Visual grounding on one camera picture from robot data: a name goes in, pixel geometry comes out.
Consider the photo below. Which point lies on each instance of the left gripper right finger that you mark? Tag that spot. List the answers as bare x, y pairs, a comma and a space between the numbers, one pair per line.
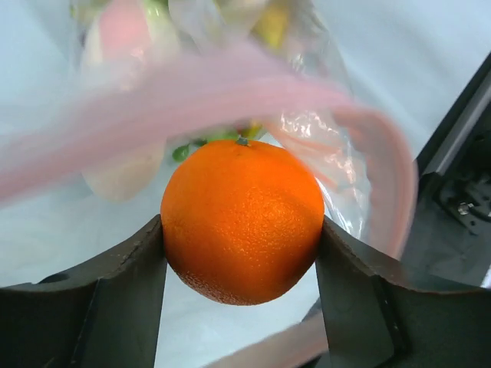
381, 313

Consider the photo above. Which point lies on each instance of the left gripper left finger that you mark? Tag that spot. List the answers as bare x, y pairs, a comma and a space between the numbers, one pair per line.
104, 312

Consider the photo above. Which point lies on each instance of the fake orange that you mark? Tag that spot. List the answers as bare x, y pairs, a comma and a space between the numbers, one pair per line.
241, 222

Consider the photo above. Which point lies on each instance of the clear zip top bag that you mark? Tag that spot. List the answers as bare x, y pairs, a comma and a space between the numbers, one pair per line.
354, 151

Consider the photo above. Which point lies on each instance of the yellow fake banana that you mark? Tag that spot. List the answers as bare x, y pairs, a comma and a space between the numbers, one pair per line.
272, 25

